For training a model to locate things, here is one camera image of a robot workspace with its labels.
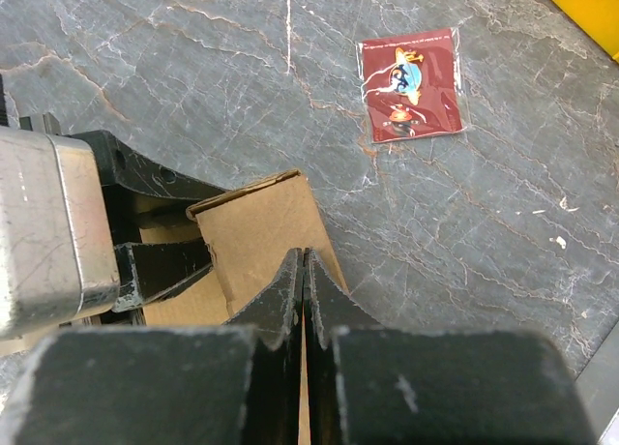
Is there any yellow plastic bin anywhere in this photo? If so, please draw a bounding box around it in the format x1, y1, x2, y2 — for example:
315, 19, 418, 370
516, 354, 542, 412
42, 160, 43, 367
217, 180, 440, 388
551, 0, 619, 62

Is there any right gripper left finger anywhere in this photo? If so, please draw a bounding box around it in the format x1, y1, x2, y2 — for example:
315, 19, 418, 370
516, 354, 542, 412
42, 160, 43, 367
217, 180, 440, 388
1, 249, 304, 444

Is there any red sachet packet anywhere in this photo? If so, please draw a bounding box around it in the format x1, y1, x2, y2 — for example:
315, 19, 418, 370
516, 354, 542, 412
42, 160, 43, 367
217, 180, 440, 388
357, 27, 470, 144

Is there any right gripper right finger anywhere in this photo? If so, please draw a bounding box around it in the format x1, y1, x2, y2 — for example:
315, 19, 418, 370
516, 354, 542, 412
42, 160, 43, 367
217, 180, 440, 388
303, 250, 596, 444

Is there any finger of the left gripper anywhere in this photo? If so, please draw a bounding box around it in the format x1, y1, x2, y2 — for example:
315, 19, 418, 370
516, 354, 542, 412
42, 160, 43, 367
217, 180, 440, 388
111, 241, 213, 312
70, 130, 224, 203

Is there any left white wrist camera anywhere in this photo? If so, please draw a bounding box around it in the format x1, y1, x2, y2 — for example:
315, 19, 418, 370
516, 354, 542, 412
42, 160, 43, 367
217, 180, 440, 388
1, 128, 120, 340

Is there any brown cardboard box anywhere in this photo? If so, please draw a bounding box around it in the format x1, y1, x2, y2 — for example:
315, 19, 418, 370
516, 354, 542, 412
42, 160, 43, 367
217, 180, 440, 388
144, 170, 352, 444

